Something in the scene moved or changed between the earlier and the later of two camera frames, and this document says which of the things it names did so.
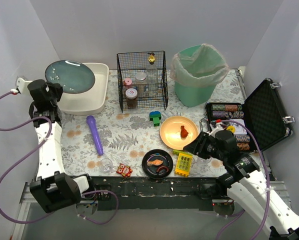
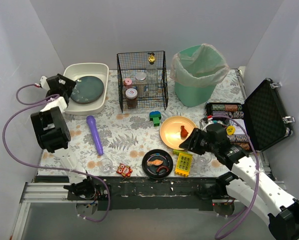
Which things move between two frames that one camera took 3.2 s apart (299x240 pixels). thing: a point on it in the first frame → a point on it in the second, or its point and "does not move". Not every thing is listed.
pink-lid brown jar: [131, 96] does not move
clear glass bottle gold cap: [152, 77] does not move
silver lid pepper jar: [141, 83] does not move
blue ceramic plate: [74, 76] → [87, 89]
